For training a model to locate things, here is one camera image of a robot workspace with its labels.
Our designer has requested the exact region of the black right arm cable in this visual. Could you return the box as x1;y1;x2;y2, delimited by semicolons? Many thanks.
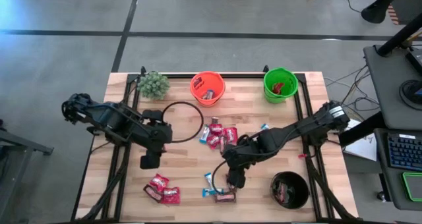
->
210;159;231;194

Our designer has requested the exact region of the black round base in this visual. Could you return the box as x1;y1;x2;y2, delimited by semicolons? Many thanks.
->
398;78;422;106

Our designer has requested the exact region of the black pole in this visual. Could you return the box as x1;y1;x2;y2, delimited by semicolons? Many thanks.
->
377;14;422;57

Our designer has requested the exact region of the green-edged black pad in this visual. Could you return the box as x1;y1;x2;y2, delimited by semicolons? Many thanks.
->
401;171;422;202

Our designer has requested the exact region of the black desk leg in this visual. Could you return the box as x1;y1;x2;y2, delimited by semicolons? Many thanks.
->
338;111;386;148

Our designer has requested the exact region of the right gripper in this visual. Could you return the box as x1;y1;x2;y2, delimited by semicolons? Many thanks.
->
223;141;258;189

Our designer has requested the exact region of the grey desk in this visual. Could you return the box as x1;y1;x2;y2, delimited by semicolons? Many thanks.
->
362;44;422;131
374;128;422;211

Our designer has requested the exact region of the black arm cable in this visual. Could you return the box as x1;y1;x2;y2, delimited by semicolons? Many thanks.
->
210;159;231;194
160;101;205;144

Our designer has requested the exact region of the brown red candy bar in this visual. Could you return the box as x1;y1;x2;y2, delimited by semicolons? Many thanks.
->
143;184;164;204

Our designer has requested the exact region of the green potted plant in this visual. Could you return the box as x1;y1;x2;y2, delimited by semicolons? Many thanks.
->
136;70;171;101

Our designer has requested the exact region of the black backlit keyboard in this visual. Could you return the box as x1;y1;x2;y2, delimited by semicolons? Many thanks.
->
387;133;422;172

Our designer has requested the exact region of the black aluminium rig frame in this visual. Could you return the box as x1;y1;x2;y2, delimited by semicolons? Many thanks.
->
71;65;361;223

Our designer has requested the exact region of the orange plastic bucket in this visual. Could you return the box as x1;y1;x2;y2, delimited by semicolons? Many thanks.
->
189;70;227;107

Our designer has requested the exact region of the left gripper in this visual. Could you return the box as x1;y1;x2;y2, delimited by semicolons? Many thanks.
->
140;138;168;171

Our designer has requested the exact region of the green plastic bucket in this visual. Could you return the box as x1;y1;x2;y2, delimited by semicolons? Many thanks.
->
262;67;299;104

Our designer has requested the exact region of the white paper sheet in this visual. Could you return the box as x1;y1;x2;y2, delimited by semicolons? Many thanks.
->
342;118;378;162

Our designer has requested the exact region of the black metal cart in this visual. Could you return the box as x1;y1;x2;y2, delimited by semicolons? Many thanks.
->
0;118;55;218

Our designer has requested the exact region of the black round bowl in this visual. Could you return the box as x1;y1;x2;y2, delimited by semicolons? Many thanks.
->
270;171;310;210

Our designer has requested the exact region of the red Skittles bag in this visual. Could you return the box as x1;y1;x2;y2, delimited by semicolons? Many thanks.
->
272;82;286;96
209;123;224;136
206;134;221;150
161;186;181;205
223;126;239;144
150;173;170;192

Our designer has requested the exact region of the black stand leg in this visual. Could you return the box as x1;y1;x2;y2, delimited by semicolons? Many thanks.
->
360;0;408;24

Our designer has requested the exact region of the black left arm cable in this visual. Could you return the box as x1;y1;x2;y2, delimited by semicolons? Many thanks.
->
160;101;205;144

